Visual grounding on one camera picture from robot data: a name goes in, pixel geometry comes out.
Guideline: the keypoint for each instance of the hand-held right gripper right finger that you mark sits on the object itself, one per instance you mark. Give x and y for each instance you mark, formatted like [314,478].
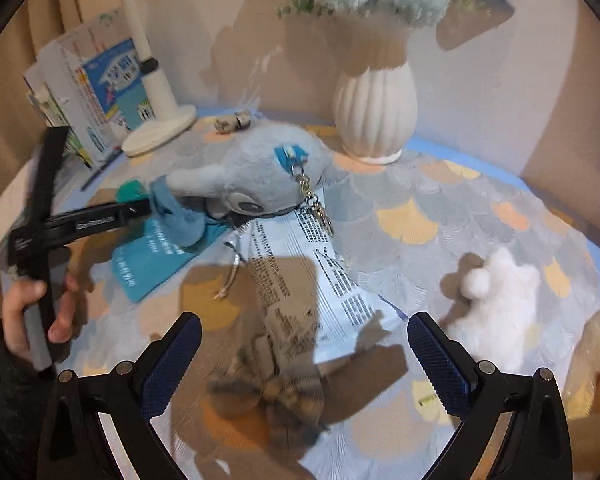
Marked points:
[437,365]

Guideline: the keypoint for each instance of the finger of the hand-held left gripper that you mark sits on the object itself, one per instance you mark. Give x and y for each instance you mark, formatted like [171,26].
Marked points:
[135,208]

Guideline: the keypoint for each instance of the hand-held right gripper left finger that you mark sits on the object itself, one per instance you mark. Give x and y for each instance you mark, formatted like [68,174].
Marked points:
[172,365]

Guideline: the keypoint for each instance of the white fluffy plush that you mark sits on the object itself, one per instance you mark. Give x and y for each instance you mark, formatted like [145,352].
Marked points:
[500,305]

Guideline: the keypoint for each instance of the printed plaid packet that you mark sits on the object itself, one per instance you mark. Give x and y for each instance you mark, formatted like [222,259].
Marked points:
[340,300]

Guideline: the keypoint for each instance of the grey plush toy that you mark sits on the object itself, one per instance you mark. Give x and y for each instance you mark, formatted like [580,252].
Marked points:
[260,170]

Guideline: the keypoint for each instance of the person's left forearm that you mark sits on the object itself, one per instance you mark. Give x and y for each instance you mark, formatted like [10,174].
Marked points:
[10,405]

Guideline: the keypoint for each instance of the person's left hand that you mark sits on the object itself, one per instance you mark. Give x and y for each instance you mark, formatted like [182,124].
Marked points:
[17,312]

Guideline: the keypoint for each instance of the green teal packet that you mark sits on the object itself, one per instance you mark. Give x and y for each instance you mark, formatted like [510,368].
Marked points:
[130,191]

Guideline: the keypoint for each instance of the thin dark pen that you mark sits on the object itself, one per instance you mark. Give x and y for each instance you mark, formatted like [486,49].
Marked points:
[102,169]

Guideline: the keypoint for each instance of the blue printed packet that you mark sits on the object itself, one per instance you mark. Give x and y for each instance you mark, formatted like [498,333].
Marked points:
[150,265]

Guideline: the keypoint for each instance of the white desk lamp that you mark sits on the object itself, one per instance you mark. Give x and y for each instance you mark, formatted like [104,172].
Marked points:
[160,127]

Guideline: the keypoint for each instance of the blue cover workbook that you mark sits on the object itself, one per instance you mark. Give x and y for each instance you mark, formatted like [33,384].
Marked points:
[105,85]

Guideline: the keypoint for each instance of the small metal charm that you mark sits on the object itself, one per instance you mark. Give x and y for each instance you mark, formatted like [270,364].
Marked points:
[232,122]

